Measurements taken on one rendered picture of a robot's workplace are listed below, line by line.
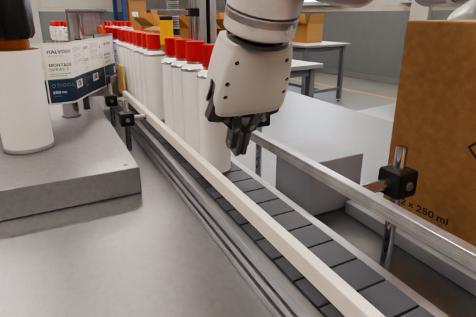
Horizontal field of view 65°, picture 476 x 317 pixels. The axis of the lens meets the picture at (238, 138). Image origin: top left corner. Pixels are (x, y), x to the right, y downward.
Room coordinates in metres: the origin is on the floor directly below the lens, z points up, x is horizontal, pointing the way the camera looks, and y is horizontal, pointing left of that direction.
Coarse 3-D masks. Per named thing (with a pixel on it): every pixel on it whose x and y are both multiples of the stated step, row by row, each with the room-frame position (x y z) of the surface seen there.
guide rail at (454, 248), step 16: (272, 144) 0.47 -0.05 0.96; (288, 160) 0.44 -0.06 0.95; (304, 160) 0.41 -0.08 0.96; (320, 176) 0.38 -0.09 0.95; (336, 176) 0.37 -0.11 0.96; (352, 192) 0.34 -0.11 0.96; (368, 192) 0.33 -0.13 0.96; (368, 208) 0.32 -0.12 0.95; (384, 208) 0.30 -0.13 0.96; (400, 208) 0.30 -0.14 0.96; (400, 224) 0.28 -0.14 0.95; (416, 224) 0.27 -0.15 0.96; (432, 224) 0.27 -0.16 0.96; (432, 240) 0.26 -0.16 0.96; (448, 240) 0.25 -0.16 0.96; (448, 256) 0.24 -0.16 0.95; (464, 256) 0.23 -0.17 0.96
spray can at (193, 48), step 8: (192, 40) 0.65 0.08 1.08; (200, 40) 0.65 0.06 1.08; (192, 48) 0.63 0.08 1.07; (200, 48) 0.64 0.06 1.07; (192, 56) 0.63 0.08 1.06; (200, 56) 0.63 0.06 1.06; (184, 64) 0.64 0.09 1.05; (192, 64) 0.63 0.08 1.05; (200, 64) 0.63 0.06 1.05; (184, 72) 0.63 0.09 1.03; (192, 72) 0.62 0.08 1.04; (184, 80) 0.63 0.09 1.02; (192, 80) 0.62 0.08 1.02; (184, 88) 0.63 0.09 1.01; (192, 88) 0.62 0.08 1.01; (184, 96) 0.63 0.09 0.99; (192, 96) 0.62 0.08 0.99; (184, 104) 0.63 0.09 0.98; (192, 104) 0.62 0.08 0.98; (184, 112) 0.63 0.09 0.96; (192, 112) 0.62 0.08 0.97; (184, 120) 0.64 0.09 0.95; (192, 120) 0.62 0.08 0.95; (184, 128) 0.64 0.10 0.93; (192, 128) 0.62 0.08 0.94; (184, 136) 0.64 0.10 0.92; (192, 136) 0.62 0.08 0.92; (192, 144) 0.62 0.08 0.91
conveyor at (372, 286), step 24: (120, 96) 1.17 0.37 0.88; (144, 120) 0.88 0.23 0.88; (168, 144) 0.70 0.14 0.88; (192, 168) 0.58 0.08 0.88; (240, 168) 0.58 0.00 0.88; (216, 192) 0.49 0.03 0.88; (264, 192) 0.49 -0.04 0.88; (240, 216) 0.42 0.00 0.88; (288, 216) 0.42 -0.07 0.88; (264, 240) 0.37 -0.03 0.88; (312, 240) 0.37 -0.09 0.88; (288, 264) 0.33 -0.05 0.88; (336, 264) 0.33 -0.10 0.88; (360, 264) 0.33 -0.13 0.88; (312, 288) 0.29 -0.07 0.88; (360, 288) 0.29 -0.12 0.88; (384, 288) 0.29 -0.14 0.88; (336, 312) 0.26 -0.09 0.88; (384, 312) 0.26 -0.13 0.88; (408, 312) 0.26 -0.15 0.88
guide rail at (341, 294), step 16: (128, 96) 1.01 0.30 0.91; (144, 112) 0.84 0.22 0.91; (160, 128) 0.72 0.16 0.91; (176, 144) 0.63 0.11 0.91; (192, 160) 0.55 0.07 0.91; (208, 176) 0.49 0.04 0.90; (224, 176) 0.47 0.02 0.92; (224, 192) 0.45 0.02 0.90; (240, 192) 0.42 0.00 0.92; (240, 208) 0.40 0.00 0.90; (256, 208) 0.38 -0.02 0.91; (256, 224) 0.37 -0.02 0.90; (272, 224) 0.35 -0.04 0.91; (272, 240) 0.34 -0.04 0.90; (288, 240) 0.32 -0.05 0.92; (288, 256) 0.31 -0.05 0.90; (304, 256) 0.29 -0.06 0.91; (304, 272) 0.29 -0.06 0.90; (320, 272) 0.27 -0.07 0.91; (320, 288) 0.27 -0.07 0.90; (336, 288) 0.25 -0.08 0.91; (352, 288) 0.25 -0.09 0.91; (336, 304) 0.25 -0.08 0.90; (352, 304) 0.23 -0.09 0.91; (368, 304) 0.23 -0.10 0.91
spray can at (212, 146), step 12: (204, 48) 0.56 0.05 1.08; (204, 60) 0.56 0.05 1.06; (204, 72) 0.56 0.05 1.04; (204, 84) 0.55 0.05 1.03; (204, 108) 0.55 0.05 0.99; (204, 120) 0.55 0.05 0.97; (204, 132) 0.55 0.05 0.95; (216, 132) 0.55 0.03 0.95; (204, 144) 0.55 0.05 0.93; (216, 144) 0.55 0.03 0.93; (204, 156) 0.55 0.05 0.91; (216, 156) 0.55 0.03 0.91; (228, 156) 0.56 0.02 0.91; (216, 168) 0.55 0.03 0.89; (228, 168) 0.56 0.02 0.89
